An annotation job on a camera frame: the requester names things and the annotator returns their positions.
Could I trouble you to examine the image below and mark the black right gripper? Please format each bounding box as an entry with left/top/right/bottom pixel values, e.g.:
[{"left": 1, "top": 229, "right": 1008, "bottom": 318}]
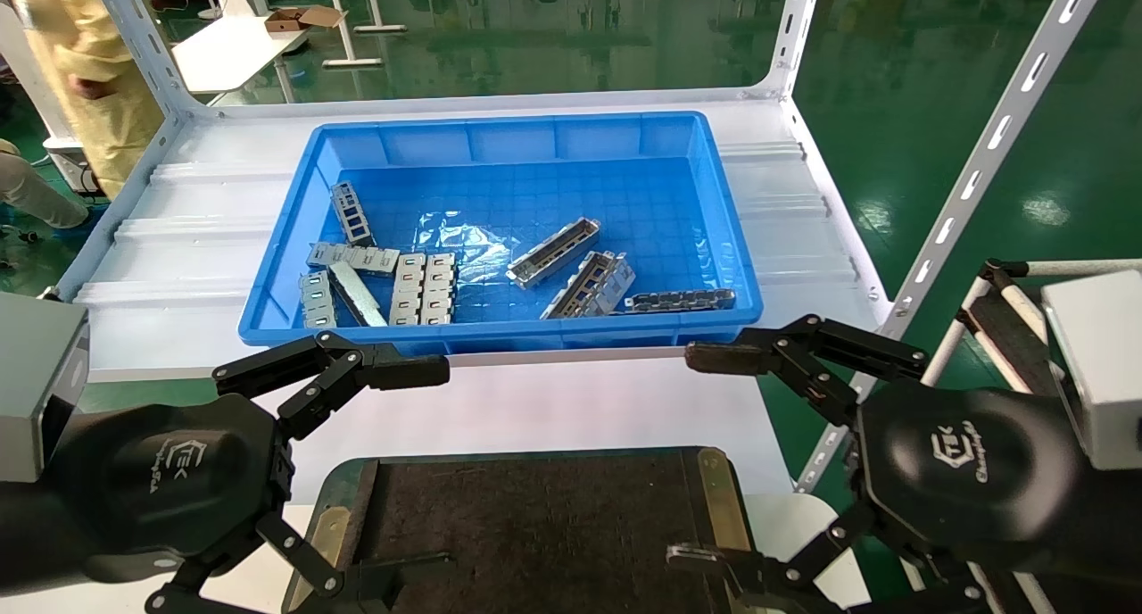
[{"left": 667, "top": 385, "right": 1142, "bottom": 614}]

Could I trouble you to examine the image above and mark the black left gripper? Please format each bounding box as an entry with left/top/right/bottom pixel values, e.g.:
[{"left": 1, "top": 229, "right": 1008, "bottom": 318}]
[{"left": 0, "top": 394, "right": 458, "bottom": 614}]

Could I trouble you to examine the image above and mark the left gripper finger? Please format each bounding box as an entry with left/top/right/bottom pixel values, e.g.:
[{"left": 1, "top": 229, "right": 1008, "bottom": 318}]
[{"left": 212, "top": 330, "right": 451, "bottom": 443}]

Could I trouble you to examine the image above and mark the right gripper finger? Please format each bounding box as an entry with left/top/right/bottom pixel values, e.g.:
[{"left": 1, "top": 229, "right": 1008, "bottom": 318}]
[{"left": 684, "top": 314, "right": 931, "bottom": 427}]

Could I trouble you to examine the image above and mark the long silver metal housing part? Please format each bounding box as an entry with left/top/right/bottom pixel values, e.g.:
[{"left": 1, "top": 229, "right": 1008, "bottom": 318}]
[{"left": 507, "top": 217, "right": 601, "bottom": 290}]

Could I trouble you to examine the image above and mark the dark flat metal strip part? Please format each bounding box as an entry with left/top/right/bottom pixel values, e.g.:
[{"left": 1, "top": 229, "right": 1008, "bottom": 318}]
[{"left": 622, "top": 288, "right": 738, "bottom": 315}]

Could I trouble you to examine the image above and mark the wide silver metal housing part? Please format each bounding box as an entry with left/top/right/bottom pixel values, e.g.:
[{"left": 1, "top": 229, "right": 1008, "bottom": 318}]
[{"left": 540, "top": 251, "right": 637, "bottom": 320}]

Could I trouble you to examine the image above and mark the dark slotted metal part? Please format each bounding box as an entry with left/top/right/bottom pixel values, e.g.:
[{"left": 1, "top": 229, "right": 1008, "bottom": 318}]
[{"left": 330, "top": 180, "right": 377, "bottom": 247}]

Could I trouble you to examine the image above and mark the black flat container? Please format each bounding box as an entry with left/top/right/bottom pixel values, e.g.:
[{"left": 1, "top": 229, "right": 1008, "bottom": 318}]
[{"left": 284, "top": 446, "right": 759, "bottom": 614}]

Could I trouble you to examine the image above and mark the clear plastic film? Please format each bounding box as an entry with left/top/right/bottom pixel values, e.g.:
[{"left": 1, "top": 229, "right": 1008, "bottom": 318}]
[{"left": 412, "top": 211, "right": 517, "bottom": 286}]

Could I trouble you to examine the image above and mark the white slotted metal rack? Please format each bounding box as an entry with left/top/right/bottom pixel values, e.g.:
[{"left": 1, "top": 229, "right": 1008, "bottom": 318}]
[{"left": 54, "top": 0, "right": 1121, "bottom": 494}]

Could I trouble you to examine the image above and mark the blue plastic bin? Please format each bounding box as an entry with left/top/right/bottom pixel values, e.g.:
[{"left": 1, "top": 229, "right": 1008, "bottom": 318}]
[{"left": 238, "top": 110, "right": 764, "bottom": 358}]

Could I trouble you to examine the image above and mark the white background table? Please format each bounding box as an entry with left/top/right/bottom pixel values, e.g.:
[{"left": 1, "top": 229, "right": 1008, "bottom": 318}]
[{"left": 171, "top": 16, "right": 310, "bottom": 97}]

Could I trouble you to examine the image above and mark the open cardboard box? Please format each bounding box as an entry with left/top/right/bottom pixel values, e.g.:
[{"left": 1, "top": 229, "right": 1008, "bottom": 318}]
[{"left": 264, "top": 5, "right": 351, "bottom": 34}]

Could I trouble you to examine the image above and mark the person in long yellow coat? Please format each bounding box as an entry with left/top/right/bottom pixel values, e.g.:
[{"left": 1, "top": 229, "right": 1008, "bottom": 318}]
[{"left": 7, "top": 0, "right": 168, "bottom": 201}]

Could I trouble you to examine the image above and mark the white tubular cart frame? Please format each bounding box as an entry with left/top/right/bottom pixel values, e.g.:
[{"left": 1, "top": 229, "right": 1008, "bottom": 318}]
[{"left": 919, "top": 257, "right": 1142, "bottom": 614}]

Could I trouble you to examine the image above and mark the white desk leg frame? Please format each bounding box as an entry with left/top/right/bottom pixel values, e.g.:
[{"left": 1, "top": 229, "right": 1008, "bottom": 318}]
[{"left": 319, "top": 0, "right": 409, "bottom": 69}]

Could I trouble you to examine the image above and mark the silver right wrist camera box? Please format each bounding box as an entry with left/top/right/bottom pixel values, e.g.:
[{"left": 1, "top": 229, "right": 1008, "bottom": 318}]
[{"left": 1042, "top": 270, "right": 1142, "bottom": 470}]

